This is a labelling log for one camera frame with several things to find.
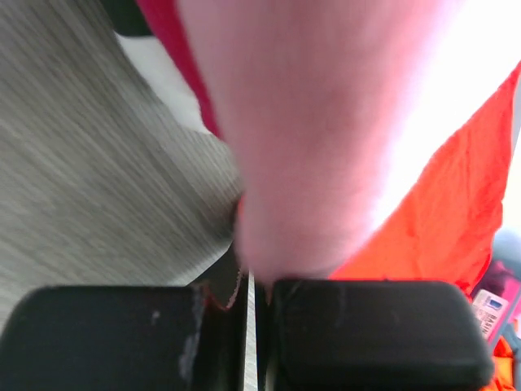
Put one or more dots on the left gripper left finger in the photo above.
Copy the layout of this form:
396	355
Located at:
125	338

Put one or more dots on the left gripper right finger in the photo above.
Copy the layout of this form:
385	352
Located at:
373	335

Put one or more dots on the red t shirt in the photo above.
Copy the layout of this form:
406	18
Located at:
444	227

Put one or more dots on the orange t shirt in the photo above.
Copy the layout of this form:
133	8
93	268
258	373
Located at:
503	378

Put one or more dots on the magenta t shirt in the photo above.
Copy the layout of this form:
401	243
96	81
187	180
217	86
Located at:
495	278

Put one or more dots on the blue laundry basket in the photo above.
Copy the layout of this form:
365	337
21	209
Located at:
500	315

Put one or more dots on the folded pink t shirt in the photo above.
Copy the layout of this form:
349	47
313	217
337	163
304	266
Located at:
333	108

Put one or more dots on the folded white t shirt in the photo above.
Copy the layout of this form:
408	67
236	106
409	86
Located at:
154	65

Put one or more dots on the folded crimson t shirt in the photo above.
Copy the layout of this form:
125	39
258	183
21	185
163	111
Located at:
164	20

